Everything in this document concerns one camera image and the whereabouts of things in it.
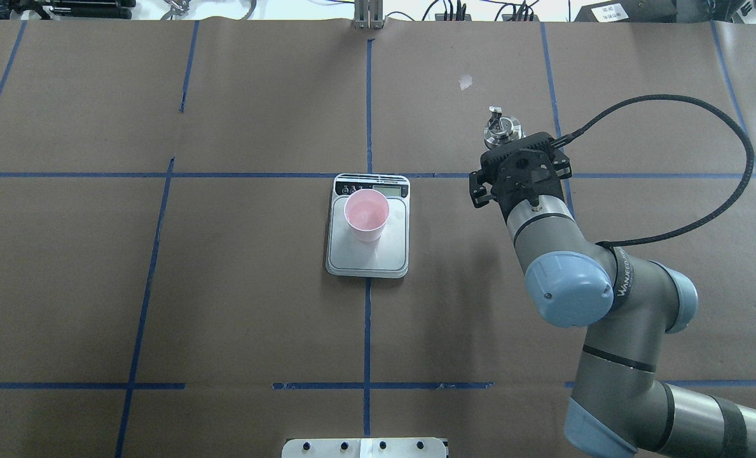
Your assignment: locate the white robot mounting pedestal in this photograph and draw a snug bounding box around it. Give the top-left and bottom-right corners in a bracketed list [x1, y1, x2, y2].
[281, 437, 450, 457]

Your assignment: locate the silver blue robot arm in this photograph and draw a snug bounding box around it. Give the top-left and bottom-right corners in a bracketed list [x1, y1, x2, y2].
[469, 132, 756, 457]

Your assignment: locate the silver digital kitchen scale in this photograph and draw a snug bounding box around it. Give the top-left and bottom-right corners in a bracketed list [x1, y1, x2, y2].
[325, 173, 410, 279]

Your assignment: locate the black power box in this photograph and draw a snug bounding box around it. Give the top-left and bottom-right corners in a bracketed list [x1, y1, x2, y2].
[573, 1, 677, 24]

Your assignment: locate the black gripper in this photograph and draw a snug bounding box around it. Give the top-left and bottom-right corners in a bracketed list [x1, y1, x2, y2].
[469, 132, 573, 211]

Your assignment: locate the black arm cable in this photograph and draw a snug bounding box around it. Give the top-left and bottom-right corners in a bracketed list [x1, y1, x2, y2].
[554, 94, 756, 247]

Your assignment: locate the pink plastic cup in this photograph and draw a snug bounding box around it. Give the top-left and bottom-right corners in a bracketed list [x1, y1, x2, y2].
[345, 189, 390, 242]

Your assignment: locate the black folded tripod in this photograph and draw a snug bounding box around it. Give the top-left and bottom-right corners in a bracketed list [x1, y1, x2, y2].
[5, 1, 137, 20]

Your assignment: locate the aluminium frame post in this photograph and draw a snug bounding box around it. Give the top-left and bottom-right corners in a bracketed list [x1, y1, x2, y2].
[352, 0, 385, 30]

